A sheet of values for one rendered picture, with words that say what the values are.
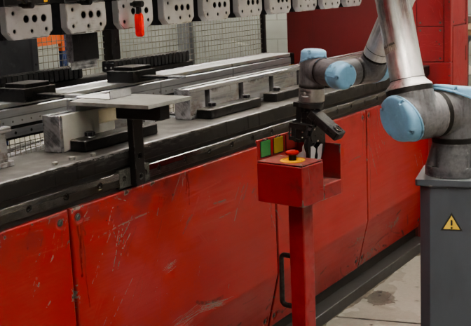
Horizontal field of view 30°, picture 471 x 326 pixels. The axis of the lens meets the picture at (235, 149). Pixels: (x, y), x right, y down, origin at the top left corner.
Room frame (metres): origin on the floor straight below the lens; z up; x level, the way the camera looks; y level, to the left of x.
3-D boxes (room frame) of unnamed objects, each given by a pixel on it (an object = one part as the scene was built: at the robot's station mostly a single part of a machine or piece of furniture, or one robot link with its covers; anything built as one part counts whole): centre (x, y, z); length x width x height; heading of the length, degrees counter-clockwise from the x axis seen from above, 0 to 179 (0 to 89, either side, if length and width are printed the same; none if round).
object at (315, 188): (2.49, -0.18, 0.75); 0.20 x 0.16 x 0.18; 141
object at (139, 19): (2.43, 0.25, 1.20); 0.04 x 0.02 x 0.10; 57
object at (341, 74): (2.44, -0.30, 1.02); 0.11 x 0.11 x 0.08; 31
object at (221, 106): (2.81, 0.01, 0.89); 0.30 x 0.05 x 0.03; 147
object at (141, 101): (2.26, 0.27, 1.00); 0.26 x 0.18 x 0.01; 57
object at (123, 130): (2.34, 0.32, 0.89); 0.30 x 0.05 x 0.03; 147
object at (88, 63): (2.34, 0.39, 1.12); 0.10 x 0.02 x 0.10; 147
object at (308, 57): (2.52, -0.23, 1.03); 0.09 x 0.08 x 0.11; 31
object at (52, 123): (2.38, 0.36, 0.92); 0.39 x 0.06 x 0.10; 147
